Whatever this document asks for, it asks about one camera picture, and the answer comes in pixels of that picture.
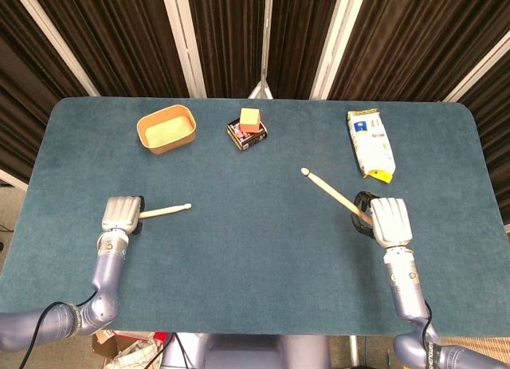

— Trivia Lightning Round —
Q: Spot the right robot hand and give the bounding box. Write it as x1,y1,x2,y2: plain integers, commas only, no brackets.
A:
351,190,414,249

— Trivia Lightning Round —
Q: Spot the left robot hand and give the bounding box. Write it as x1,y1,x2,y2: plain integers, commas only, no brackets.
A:
100,195,146,237

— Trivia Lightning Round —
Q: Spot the pale wooden drumstick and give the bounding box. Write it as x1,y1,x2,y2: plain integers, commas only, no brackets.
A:
300,167,372,223
139,202,193,220

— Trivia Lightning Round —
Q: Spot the white snack packet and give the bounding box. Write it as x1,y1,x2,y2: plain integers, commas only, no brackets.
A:
347,109,397,184

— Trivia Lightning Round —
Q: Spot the orange plastic bowl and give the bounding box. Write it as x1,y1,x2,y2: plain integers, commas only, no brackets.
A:
136,104,198,156

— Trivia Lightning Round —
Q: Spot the cardboard box with papers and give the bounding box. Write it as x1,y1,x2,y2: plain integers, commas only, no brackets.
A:
92,329,168,369

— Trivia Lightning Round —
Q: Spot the blue felt table mat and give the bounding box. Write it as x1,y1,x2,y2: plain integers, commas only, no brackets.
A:
0,96,510,338

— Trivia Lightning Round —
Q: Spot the black open card box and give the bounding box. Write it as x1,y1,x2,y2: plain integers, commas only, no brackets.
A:
226,119,269,151

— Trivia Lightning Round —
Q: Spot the orange yellow cube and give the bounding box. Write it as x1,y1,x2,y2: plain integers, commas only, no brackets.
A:
239,108,262,134

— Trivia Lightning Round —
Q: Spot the white tripod stand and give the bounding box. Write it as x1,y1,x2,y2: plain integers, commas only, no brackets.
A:
247,0,274,100

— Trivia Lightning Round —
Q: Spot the robot torso base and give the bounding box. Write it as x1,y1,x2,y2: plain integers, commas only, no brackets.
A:
161,332,332,369

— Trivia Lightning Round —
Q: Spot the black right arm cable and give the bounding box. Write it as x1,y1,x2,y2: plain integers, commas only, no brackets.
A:
422,299,439,369

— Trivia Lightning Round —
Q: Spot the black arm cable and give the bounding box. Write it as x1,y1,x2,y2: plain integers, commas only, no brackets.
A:
24,289,99,369
422,299,439,369

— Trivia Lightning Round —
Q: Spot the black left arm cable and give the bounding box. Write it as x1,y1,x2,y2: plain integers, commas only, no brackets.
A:
24,289,99,369

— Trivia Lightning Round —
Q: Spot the black cable on floor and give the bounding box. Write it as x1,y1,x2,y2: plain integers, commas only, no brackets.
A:
165,332,190,369

